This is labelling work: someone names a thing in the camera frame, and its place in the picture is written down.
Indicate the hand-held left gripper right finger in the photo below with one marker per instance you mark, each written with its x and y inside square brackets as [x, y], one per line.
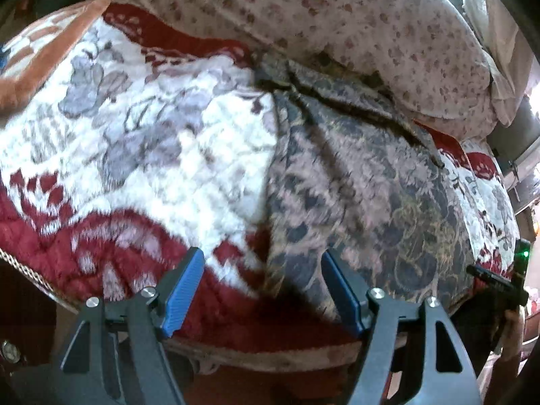
[341, 291]

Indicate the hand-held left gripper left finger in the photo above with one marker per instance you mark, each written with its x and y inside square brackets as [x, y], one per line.
[183, 291]

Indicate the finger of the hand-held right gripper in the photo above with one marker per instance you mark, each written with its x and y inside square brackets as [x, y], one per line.
[491, 280]

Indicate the dark floral patterned garment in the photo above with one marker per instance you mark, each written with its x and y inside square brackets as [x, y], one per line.
[358, 185]

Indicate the person's right hand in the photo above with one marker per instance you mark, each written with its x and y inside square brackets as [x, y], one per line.
[512, 333]

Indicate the grey appliance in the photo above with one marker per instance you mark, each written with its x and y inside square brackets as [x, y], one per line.
[527, 126]

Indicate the red white floral fleece blanket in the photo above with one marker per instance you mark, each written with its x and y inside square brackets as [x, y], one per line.
[147, 143]

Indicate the beige curtain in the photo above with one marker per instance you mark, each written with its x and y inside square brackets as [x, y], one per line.
[502, 50]

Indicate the orange white patterned blanket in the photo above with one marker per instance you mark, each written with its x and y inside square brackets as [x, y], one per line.
[25, 88]

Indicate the pink floral pillow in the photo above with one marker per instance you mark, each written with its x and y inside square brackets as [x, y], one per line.
[316, 21]

